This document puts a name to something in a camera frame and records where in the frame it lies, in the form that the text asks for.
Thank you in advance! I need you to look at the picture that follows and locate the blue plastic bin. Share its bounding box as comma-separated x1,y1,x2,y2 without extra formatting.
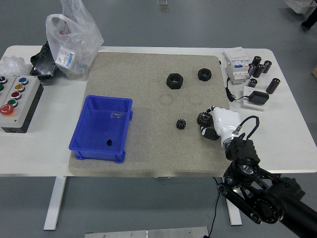
68,95,134,165

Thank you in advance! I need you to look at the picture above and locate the thin black hanging cable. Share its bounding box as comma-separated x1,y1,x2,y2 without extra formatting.
204,176,221,238

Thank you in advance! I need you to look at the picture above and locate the grey-brown mat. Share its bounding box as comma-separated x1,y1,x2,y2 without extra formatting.
68,51,243,178

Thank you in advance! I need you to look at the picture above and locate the clear plastic bag red print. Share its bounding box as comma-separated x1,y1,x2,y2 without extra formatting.
45,0,104,81

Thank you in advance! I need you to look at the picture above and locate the grey box with emergency stop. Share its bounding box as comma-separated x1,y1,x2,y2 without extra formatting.
0,75,45,134

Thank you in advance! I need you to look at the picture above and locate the large black gear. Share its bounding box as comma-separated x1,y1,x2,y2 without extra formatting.
197,111,213,127

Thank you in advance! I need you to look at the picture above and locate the black adapter cord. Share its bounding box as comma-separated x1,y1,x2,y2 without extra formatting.
224,77,251,102

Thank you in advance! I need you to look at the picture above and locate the white flat block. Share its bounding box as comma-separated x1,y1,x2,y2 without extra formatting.
241,85,269,111

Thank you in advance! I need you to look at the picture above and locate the white table leg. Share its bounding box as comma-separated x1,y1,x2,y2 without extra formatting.
43,176,67,231
225,198,242,226

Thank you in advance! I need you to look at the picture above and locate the silver metal plate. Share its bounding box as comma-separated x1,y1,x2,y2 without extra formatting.
84,227,210,238

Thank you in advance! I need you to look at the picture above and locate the black case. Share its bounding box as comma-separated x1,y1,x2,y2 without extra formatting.
29,41,59,80

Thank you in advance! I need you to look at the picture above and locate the black power adapter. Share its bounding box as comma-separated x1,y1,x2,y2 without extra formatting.
248,91,270,105

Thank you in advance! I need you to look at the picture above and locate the white circuit breaker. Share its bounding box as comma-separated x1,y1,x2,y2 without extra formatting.
223,47,251,86

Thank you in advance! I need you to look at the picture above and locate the floor outlet cover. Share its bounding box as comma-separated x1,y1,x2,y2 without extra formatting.
157,0,170,12

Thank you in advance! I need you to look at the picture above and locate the small black hex nut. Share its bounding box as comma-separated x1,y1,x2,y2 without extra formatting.
197,68,212,81

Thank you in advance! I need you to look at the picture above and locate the large black hex nut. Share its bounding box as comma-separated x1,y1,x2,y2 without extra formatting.
165,72,184,90

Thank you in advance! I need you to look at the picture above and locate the crumpled clear plastic wrap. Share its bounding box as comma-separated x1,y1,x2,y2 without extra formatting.
0,56,25,76

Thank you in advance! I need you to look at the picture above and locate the large black cylindrical capacitor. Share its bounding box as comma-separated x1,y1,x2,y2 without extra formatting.
266,77,281,95

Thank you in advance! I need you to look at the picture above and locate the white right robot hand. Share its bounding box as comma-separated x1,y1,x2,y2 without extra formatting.
198,105,241,146

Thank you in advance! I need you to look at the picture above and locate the grey push-button box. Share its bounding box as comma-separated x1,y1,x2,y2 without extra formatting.
0,75,16,100

